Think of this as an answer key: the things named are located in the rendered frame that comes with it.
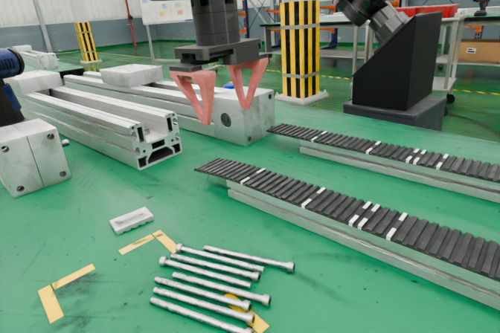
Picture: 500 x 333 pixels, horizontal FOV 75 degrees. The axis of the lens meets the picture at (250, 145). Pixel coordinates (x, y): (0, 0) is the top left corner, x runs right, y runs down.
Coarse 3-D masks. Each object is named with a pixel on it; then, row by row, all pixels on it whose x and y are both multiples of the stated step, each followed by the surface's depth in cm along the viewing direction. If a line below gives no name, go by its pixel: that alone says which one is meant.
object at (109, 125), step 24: (24, 96) 93; (48, 96) 86; (72, 96) 88; (96, 96) 82; (48, 120) 85; (72, 120) 74; (96, 120) 65; (120, 120) 60; (144, 120) 67; (168, 120) 63; (96, 144) 69; (120, 144) 61; (144, 144) 59; (168, 144) 63; (144, 168) 60
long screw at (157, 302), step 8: (152, 304) 31; (160, 304) 31; (168, 304) 30; (176, 312) 30; (184, 312) 30; (192, 312) 29; (200, 320) 29; (208, 320) 28; (216, 320) 28; (224, 328) 28; (232, 328) 28; (240, 328) 27; (248, 328) 27
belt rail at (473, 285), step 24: (240, 192) 47; (288, 216) 42; (312, 216) 39; (336, 240) 38; (360, 240) 36; (384, 240) 33; (408, 264) 32; (432, 264) 31; (456, 288) 30; (480, 288) 29
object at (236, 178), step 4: (248, 168) 49; (252, 168) 49; (256, 168) 49; (260, 168) 49; (240, 172) 48; (244, 172) 48; (248, 172) 48; (252, 172) 48; (236, 176) 47; (240, 176) 47; (244, 176) 47; (248, 176) 47; (232, 180) 47; (236, 180) 46; (240, 180) 46
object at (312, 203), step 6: (318, 192) 41; (324, 192) 42; (330, 192) 41; (312, 198) 40; (318, 198) 40; (324, 198) 40; (306, 204) 39; (312, 204) 39; (318, 204) 39; (312, 210) 38
